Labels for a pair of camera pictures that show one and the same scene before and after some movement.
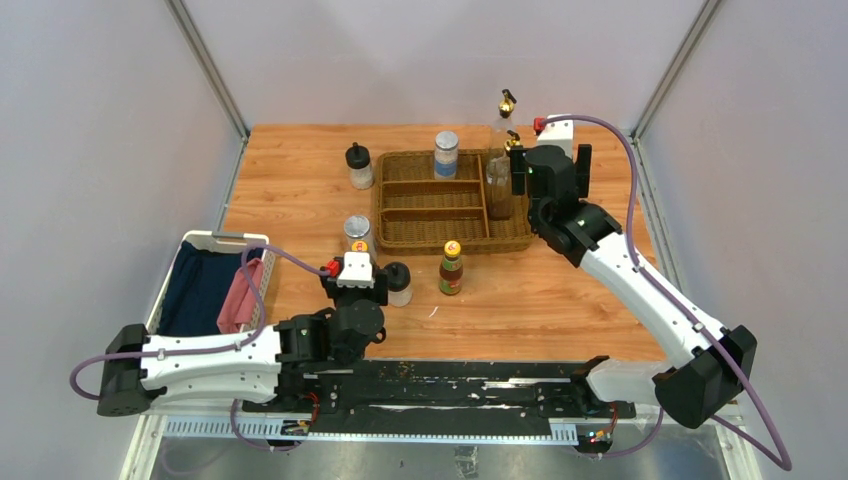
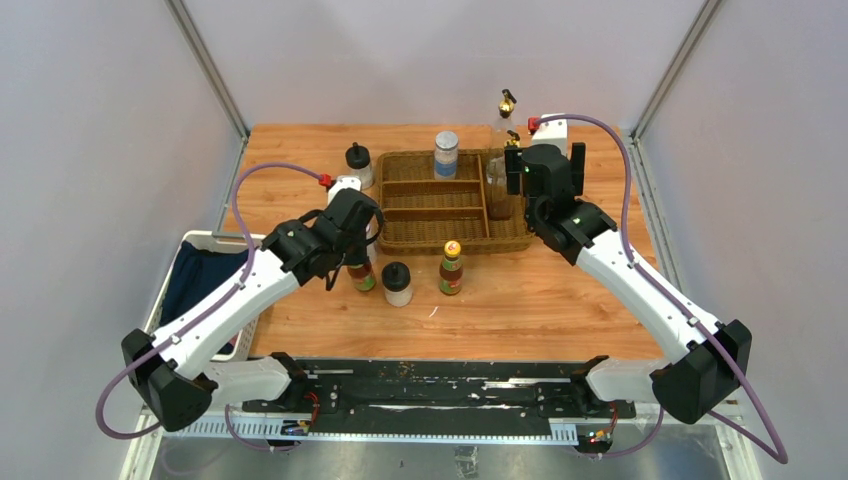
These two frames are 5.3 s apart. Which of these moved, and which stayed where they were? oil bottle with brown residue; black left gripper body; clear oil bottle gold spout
Moved: black left gripper body
Stayed: oil bottle with brown residue; clear oil bottle gold spout
